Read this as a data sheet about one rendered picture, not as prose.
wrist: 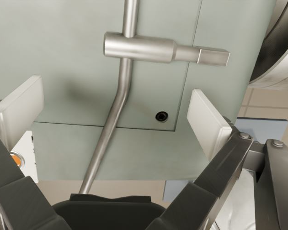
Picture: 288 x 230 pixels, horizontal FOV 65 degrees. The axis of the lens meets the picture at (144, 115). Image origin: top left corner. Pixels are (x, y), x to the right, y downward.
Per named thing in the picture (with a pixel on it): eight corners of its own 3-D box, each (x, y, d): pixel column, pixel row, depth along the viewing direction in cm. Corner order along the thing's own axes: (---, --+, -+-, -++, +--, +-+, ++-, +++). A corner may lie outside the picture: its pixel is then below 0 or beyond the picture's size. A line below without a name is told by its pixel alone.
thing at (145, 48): (224, 44, 22) (105, 29, 21) (234, 49, 20) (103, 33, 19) (218, 65, 23) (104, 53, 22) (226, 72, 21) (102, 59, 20)
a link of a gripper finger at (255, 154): (241, 154, 13) (289, 157, 13) (211, 114, 17) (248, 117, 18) (233, 174, 14) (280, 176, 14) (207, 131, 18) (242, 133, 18)
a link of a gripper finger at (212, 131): (221, 127, 14) (233, 128, 14) (192, 88, 20) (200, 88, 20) (210, 165, 15) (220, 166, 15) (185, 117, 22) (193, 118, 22)
